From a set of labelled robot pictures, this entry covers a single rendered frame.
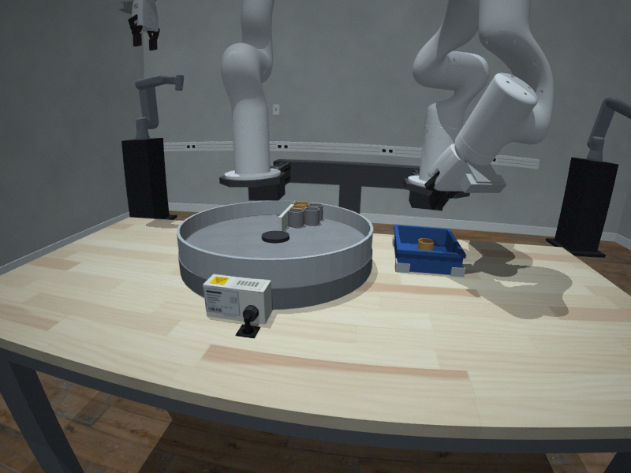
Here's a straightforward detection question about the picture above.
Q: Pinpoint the blue shallow tray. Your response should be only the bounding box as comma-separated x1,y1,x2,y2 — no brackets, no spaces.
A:
394,225,466,275

